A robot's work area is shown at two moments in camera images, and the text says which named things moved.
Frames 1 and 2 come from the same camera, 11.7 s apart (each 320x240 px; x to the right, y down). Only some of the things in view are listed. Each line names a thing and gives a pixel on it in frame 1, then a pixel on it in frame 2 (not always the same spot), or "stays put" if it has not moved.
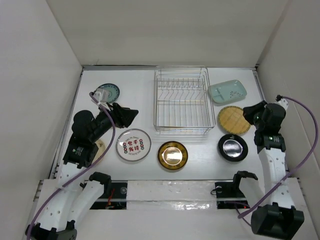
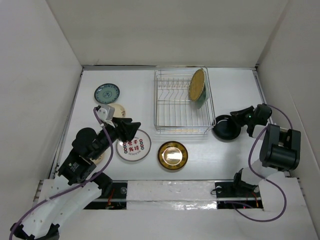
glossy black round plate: x=233 y=147 → x=225 y=127
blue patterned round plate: x=112 y=89 stays put
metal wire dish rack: x=182 y=101 stays put
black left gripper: x=122 y=116 → x=125 y=128
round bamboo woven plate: x=231 y=119 → x=196 y=84
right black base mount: x=229 y=196 stays put
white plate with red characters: x=133 y=145 stays put
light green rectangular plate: x=228 y=91 → x=203 y=98
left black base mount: x=116 y=199 stays put
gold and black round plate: x=172 y=155 stays put
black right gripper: x=248 y=111 stays put
